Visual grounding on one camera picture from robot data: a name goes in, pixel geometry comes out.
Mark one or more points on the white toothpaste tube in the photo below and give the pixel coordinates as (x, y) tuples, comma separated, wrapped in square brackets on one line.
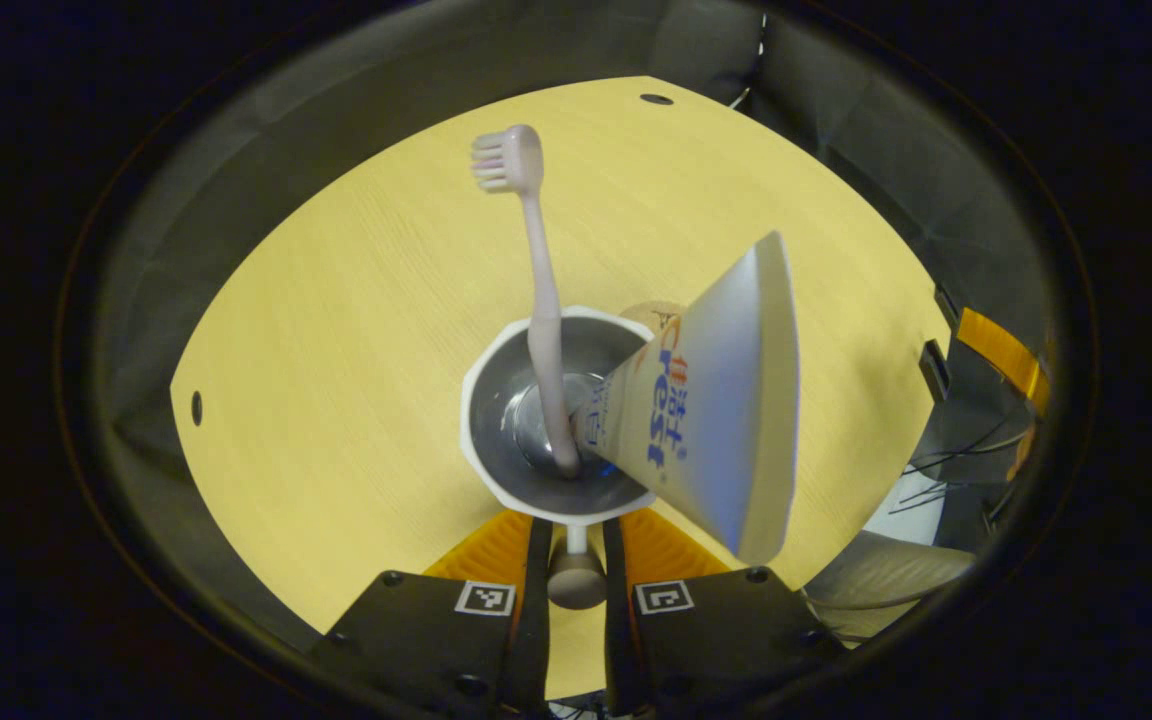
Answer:
[(726, 400)]

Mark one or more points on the light wooden desktop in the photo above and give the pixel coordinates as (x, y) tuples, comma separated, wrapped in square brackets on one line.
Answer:
[(336, 350)]

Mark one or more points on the white toothbrush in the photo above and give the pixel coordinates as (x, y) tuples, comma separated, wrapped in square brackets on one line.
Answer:
[(541, 300)]

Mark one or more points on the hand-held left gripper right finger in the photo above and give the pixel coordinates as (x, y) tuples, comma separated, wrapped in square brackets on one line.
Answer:
[(618, 620)]

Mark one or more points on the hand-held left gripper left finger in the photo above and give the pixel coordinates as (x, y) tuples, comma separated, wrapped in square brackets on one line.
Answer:
[(536, 620)]

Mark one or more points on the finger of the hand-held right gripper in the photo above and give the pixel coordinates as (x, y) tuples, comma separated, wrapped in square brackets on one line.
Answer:
[(1001, 350), (934, 368)]

